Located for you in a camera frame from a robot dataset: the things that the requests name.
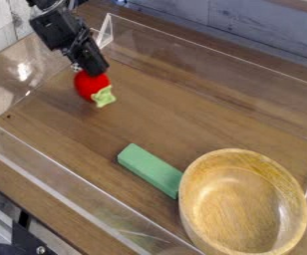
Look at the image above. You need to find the red knitted strawberry toy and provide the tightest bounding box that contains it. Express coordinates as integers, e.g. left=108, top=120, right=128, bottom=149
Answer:
left=74, top=71, right=117, bottom=108

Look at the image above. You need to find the clear acrylic corner bracket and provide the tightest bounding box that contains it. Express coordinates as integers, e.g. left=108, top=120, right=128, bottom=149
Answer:
left=92, top=14, right=114, bottom=49

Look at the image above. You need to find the clear acrylic front wall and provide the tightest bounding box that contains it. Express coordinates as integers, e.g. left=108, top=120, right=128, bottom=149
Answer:
left=0, top=128, right=203, bottom=255

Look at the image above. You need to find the green rectangular block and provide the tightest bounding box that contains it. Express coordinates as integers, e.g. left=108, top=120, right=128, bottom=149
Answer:
left=117, top=143, right=183, bottom=199

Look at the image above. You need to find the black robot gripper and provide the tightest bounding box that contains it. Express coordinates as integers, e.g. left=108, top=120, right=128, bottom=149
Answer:
left=30, top=5, right=110, bottom=77

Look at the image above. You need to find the clear acrylic wall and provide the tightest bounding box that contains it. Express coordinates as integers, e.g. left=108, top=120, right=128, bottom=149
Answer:
left=0, top=128, right=203, bottom=255
left=105, top=14, right=307, bottom=138

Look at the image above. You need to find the clear acrylic back wall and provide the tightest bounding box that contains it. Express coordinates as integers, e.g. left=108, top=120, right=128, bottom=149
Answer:
left=105, top=14, right=307, bottom=138

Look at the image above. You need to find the wooden bowl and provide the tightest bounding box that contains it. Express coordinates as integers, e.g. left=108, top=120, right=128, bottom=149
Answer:
left=179, top=148, right=307, bottom=255

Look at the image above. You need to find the black device with screw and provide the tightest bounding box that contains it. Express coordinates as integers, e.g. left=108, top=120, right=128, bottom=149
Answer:
left=0, top=222, right=58, bottom=255

